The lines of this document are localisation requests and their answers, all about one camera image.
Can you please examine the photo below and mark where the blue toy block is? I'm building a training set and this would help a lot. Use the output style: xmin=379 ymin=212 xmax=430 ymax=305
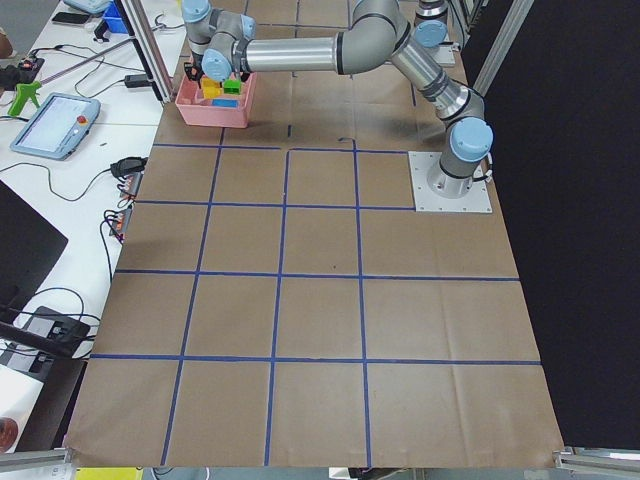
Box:
xmin=211 ymin=98 xmax=239 ymax=108

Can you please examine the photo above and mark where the green toy block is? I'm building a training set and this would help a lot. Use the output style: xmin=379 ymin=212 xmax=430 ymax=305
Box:
xmin=222 ymin=79 xmax=243 ymax=96

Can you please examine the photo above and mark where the yellow toy block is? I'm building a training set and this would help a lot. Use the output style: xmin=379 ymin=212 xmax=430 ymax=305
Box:
xmin=200 ymin=77 xmax=224 ymax=100

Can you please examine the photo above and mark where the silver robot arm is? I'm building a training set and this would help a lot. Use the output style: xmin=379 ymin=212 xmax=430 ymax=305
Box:
xmin=414 ymin=0 xmax=449 ymax=24
xmin=181 ymin=1 xmax=494 ymax=189

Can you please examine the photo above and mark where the pink plastic box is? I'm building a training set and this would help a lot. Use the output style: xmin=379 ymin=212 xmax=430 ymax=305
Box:
xmin=175 ymin=74 xmax=257 ymax=128

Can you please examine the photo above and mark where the teach pendant tablet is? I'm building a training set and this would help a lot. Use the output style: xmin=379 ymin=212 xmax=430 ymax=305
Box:
xmin=10 ymin=93 xmax=101 ymax=161

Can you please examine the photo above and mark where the green plastic clamp tool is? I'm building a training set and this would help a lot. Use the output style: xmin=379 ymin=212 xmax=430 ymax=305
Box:
xmin=8 ymin=81 xmax=42 ymax=117

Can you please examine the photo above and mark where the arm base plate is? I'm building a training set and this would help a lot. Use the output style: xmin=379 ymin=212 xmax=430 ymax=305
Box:
xmin=408 ymin=151 xmax=493 ymax=214
xmin=434 ymin=41 xmax=460 ymax=68

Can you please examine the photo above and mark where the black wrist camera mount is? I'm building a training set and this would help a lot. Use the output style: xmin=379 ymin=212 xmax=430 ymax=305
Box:
xmin=183 ymin=62 xmax=204 ymax=82

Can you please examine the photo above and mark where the aluminium frame post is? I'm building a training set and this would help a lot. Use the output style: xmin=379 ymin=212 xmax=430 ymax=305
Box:
xmin=114 ymin=0 xmax=174 ymax=104

